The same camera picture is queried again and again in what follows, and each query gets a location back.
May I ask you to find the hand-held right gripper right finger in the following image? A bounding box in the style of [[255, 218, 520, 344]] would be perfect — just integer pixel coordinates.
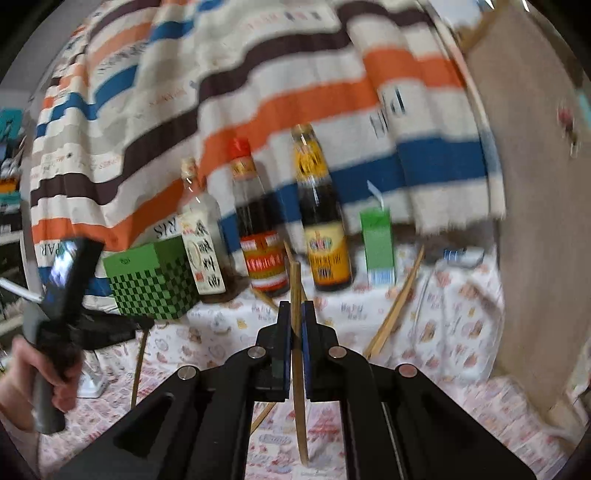
[[301, 300, 537, 480]]

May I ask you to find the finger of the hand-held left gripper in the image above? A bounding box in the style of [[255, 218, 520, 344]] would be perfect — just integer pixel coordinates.
[[79, 308, 155, 348]]

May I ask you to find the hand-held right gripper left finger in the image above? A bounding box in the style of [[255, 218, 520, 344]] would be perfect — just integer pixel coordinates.
[[53, 300, 293, 480]]

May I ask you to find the wooden chopstick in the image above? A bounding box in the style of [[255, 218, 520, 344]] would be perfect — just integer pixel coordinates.
[[250, 401, 278, 435], [130, 328, 149, 409], [375, 258, 423, 358], [290, 261, 311, 466], [366, 247, 426, 356], [283, 239, 309, 303]]

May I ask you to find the translucent plastic cup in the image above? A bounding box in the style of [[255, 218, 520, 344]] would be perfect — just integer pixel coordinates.
[[78, 351, 110, 398]]

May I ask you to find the person's left forearm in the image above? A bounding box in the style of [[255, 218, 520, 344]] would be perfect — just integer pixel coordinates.
[[0, 369, 42, 435]]

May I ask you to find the person's left hand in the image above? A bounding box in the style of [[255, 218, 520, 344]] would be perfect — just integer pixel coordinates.
[[9, 336, 85, 414]]

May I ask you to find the green black checkered box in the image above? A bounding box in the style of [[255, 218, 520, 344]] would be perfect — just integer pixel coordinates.
[[102, 235, 200, 321]]

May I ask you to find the red label sauce bottle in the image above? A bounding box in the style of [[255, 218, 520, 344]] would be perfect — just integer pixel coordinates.
[[228, 137, 291, 298]]

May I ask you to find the yellow label sauce bottle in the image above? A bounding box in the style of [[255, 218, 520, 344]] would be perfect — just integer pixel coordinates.
[[291, 124, 354, 292]]

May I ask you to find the white label glass bottle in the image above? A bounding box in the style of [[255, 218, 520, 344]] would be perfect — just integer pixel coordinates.
[[178, 157, 228, 296]]

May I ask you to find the cluttered shelf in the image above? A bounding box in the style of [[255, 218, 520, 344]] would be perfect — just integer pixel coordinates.
[[0, 106, 26, 333]]

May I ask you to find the green drink carton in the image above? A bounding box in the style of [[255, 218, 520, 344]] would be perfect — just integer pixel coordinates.
[[360, 180, 398, 287]]

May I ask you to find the printed tablecloth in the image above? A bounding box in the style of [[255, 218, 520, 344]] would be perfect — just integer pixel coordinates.
[[37, 244, 573, 480]]

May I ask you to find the small blue white tube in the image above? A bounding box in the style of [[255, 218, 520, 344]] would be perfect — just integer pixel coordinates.
[[442, 247, 485, 269]]

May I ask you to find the brown wooden board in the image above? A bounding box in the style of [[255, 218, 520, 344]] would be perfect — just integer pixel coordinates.
[[462, 0, 591, 416]]

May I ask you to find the striped cloth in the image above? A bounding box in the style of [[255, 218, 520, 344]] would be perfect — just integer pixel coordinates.
[[28, 0, 506, 296]]

